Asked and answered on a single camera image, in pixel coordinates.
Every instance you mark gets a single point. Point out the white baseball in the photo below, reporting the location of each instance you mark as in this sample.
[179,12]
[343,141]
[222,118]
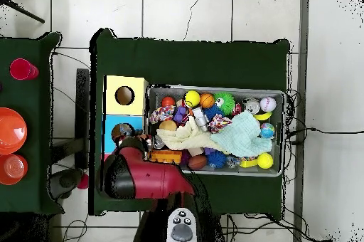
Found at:
[268,104]

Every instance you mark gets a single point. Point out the silver drink can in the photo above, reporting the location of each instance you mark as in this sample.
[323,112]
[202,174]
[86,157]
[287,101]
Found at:
[252,106]

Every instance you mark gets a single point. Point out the red-orange ball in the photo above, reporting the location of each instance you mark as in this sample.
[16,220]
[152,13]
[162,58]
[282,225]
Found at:
[168,101]

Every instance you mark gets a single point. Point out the green spiky toy with eyes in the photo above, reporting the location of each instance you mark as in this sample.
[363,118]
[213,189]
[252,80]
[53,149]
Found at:
[226,102]

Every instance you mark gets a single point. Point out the crushed clear plastic bottle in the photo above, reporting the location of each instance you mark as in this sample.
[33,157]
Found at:
[125,129]

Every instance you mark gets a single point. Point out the small orange basketball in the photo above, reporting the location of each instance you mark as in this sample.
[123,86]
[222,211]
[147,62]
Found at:
[207,100]

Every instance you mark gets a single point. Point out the smooth yellow ball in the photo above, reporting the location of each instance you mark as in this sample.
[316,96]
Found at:
[192,99]

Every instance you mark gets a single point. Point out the orange plastic bowl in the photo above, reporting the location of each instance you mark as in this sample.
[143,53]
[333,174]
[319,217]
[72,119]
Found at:
[11,131]

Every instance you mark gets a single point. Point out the wooden box with three holes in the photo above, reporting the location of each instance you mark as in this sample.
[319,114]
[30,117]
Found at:
[133,105]

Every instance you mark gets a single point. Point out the yellow ball with seam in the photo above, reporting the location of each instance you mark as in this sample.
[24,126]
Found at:
[265,161]

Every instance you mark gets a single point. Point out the mint green waffle cloth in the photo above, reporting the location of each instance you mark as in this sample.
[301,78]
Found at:
[239,133]

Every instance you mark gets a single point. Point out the globe print ball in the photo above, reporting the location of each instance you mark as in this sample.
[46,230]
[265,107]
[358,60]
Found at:
[267,130]

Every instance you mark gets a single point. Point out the orange plastic cup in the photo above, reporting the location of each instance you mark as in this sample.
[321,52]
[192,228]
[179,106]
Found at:
[12,169]

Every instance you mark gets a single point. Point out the cream waffle cloth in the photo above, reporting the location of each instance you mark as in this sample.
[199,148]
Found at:
[187,138]

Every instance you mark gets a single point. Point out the black rod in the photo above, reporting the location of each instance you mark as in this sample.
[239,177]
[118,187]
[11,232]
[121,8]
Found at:
[25,12]

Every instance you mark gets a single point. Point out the grey device with red knob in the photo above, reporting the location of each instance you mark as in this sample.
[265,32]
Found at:
[65,180]

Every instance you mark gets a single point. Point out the red plastic cup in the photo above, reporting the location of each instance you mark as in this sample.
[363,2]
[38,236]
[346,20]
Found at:
[22,69]

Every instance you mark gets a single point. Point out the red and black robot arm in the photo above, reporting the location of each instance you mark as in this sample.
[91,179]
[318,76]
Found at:
[159,179]

